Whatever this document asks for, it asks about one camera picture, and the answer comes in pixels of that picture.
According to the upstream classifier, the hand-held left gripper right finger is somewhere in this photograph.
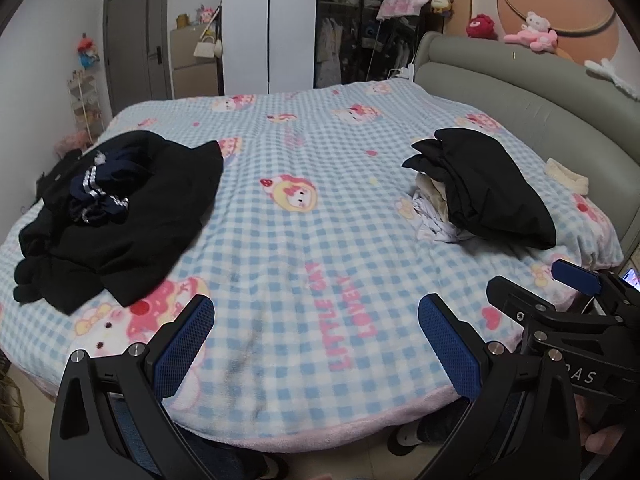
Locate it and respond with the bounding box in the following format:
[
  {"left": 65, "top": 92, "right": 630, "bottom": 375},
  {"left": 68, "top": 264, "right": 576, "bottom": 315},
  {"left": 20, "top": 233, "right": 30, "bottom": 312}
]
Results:
[{"left": 415, "top": 294, "right": 581, "bottom": 480}]

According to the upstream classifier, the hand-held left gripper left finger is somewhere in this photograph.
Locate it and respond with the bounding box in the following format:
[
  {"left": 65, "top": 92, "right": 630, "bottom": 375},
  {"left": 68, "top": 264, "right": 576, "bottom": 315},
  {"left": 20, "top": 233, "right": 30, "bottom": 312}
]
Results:
[{"left": 48, "top": 294, "right": 216, "bottom": 480}]

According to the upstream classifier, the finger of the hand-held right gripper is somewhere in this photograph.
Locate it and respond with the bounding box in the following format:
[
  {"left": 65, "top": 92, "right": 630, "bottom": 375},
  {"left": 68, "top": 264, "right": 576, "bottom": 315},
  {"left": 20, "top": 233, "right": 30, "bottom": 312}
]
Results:
[
  {"left": 551, "top": 258, "right": 640, "bottom": 311},
  {"left": 486, "top": 275, "right": 608, "bottom": 332}
]

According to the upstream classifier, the navy garment with white stripes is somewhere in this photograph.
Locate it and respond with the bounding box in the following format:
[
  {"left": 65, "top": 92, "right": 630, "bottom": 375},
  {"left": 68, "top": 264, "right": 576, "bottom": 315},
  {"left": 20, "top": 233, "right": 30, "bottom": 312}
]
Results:
[{"left": 68, "top": 146, "right": 153, "bottom": 224}]

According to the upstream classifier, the black and white slipper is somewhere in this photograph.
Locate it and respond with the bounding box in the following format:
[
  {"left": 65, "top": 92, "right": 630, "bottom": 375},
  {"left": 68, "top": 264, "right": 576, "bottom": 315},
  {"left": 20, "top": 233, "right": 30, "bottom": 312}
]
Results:
[{"left": 387, "top": 421, "right": 427, "bottom": 456}]

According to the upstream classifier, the small cream cloth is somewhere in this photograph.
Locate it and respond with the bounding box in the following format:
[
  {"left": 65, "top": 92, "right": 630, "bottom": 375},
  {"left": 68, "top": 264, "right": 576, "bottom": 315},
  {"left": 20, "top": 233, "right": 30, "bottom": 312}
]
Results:
[{"left": 545, "top": 158, "right": 590, "bottom": 194}]

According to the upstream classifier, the black garment pile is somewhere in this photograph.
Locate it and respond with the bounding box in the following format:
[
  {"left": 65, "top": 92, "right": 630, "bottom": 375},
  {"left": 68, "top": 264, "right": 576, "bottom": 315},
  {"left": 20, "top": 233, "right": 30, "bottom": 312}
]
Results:
[{"left": 14, "top": 130, "right": 224, "bottom": 316}]

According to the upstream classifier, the black folded garment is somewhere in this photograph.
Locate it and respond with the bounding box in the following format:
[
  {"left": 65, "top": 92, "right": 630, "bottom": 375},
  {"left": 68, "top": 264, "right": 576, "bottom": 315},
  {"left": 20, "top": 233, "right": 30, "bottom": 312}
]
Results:
[{"left": 402, "top": 128, "right": 557, "bottom": 250}]

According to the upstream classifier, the white crumpled garment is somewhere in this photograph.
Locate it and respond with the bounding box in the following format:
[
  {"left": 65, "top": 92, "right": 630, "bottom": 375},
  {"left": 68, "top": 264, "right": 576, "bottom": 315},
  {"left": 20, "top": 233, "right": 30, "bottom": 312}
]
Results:
[{"left": 411, "top": 195, "right": 473, "bottom": 244}]

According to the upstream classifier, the cream garment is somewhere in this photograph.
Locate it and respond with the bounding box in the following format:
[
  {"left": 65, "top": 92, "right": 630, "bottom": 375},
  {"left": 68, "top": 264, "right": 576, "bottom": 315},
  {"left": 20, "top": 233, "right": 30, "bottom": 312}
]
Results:
[{"left": 414, "top": 172, "right": 451, "bottom": 211}]

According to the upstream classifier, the blue checked printed blanket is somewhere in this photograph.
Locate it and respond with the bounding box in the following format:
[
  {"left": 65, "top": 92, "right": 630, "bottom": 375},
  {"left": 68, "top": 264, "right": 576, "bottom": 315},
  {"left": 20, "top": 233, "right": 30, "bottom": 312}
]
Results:
[{"left": 0, "top": 80, "right": 626, "bottom": 456}]

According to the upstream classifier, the wicker basket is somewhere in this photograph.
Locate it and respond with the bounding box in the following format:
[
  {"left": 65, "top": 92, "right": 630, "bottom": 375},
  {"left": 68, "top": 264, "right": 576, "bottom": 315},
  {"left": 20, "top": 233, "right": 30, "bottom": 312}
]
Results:
[{"left": 0, "top": 352, "right": 27, "bottom": 432}]

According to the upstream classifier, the white plush toy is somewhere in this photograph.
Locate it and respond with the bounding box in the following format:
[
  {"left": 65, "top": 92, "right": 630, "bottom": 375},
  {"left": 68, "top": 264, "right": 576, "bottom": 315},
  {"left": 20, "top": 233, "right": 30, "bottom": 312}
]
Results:
[{"left": 585, "top": 58, "right": 640, "bottom": 101}]

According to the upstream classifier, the grey padded bed headboard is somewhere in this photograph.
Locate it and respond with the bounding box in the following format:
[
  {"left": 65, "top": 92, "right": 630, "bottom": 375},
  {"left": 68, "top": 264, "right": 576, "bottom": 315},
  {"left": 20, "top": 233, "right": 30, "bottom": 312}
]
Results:
[{"left": 414, "top": 31, "right": 640, "bottom": 261}]

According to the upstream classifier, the fluffy pink cloth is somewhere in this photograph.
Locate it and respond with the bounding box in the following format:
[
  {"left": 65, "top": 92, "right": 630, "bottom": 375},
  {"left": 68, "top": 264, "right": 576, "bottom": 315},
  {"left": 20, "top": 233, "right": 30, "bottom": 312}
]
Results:
[{"left": 54, "top": 131, "right": 92, "bottom": 154}]

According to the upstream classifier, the pink and white bear plush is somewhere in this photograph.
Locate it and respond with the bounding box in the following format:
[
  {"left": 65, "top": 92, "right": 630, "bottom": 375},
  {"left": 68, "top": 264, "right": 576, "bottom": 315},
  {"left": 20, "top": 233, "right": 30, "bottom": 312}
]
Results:
[{"left": 504, "top": 11, "right": 558, "bottom": 54}]

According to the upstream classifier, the red plush toy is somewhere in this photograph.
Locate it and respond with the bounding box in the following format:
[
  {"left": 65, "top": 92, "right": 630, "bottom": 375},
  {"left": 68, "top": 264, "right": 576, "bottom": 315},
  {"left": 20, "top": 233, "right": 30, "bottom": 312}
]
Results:
[{"left": 466, "top": 14, "right": 497, "bottom": 40}]

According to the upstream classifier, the beige cabinet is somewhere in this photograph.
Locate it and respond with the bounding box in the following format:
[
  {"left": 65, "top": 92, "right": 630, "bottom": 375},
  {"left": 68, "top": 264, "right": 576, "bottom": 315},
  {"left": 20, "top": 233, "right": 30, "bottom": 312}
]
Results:
[{"left": 169, "top": 25, "right": 223, "bottom": 101}]

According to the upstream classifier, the grey door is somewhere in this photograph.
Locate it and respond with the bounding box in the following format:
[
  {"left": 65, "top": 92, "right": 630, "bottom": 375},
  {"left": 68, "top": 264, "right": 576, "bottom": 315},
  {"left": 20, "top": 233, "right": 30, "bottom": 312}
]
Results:
[{"left": 103, "top": 0, "right": 171, "bottom": 121}]

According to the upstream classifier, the dark glass wardrobe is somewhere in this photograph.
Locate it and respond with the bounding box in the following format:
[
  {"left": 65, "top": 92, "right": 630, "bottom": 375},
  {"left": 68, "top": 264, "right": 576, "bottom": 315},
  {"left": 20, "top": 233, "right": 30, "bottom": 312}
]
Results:
[{"left": 314, "top": 0, "right": 443, "bottom": 88}]

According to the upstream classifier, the white wardrobe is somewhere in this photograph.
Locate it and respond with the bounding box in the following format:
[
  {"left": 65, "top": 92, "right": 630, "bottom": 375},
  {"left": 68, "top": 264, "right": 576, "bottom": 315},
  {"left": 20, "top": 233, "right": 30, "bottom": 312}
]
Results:
[{"left": 221, "top": 0, "right": 321, "bottom": 95}]

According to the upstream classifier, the white wire shelf rack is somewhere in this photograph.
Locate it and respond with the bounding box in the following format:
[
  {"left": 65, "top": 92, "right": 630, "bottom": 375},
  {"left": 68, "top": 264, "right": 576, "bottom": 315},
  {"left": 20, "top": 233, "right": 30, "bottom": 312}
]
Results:
[{"left": 67, "top": 70, "right": 107, "bottom": 147}]

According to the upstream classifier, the red and blue wall toy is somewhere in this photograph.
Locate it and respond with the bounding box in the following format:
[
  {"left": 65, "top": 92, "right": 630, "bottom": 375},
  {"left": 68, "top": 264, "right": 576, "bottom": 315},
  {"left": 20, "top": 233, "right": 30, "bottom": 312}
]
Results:
[{"left": 76, "top": 34, "right": 101, "bottom": 69}]

